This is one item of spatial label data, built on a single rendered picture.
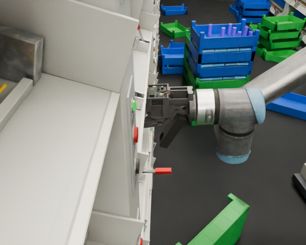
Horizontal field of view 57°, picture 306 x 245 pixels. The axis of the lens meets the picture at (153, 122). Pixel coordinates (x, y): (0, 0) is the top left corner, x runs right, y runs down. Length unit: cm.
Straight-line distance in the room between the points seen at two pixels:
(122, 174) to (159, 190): 109
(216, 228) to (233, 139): 36
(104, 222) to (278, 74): 68
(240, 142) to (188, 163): 74
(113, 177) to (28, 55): 13
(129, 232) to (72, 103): 17
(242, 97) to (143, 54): 27
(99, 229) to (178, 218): 95
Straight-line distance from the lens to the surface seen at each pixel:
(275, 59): 268
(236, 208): 106
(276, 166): 157
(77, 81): 19
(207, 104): 68
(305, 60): 86
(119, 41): 18
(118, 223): 30
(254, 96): 71
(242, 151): 78
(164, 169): 63
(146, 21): 90
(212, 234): 99
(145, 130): 78
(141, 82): 60
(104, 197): 27
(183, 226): 123
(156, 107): 69
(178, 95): 70
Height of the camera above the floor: 102
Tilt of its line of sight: 36 degrees down
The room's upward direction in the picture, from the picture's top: straight up
